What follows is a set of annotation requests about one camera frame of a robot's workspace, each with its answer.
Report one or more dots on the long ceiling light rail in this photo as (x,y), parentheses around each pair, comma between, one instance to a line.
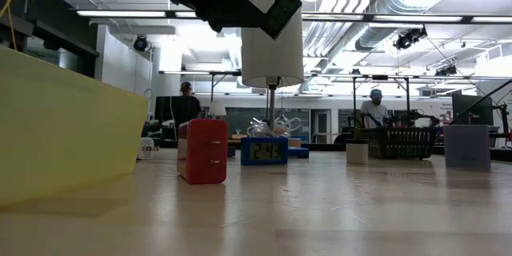
(120,13)

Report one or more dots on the black ceiling camera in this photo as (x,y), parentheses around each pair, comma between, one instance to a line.
(140,43)

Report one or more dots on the background door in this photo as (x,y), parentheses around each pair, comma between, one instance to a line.
(321,126)

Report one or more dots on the black background robot arm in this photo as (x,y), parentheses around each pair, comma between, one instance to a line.
(416,117)

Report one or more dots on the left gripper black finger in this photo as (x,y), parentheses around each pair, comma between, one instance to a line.
(236,14)

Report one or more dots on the black computer monitor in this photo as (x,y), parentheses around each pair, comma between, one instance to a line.
(472,112)
(164,108)

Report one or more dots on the blue digital clock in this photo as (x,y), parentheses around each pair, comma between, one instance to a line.
(264,161)

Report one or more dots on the small white background lamp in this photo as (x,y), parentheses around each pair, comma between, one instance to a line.
(217,109)

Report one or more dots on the silver ceiling duct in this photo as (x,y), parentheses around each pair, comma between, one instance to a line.
(384,36)

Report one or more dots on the black ceiling spotlight cluster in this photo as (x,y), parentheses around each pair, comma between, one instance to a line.
(410,38)

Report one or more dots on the person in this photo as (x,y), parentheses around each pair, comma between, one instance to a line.
(374,113)
(188,108)

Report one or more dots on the round wooden lamp base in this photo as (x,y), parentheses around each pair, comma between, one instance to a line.
(294,142)

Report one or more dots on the metal lamp pole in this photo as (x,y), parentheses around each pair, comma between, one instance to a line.
(272,104)

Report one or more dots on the red wall charger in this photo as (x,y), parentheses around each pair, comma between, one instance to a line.
(200,152)

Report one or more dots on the black metal background frame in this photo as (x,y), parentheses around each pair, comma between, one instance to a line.
(354,100)

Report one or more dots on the teal and white charger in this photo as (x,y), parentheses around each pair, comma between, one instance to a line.
(146,148)

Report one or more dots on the white cylindrical lamp shade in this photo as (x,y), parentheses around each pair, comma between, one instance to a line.
(272,60)

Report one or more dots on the lavender cube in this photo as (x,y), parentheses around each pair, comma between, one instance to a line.
(466,148)

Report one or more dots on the black plastic mesh basket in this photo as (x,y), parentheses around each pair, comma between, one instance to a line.
(400,144)

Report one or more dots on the yellow translucent plastic bin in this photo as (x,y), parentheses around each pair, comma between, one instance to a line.
(60,128)

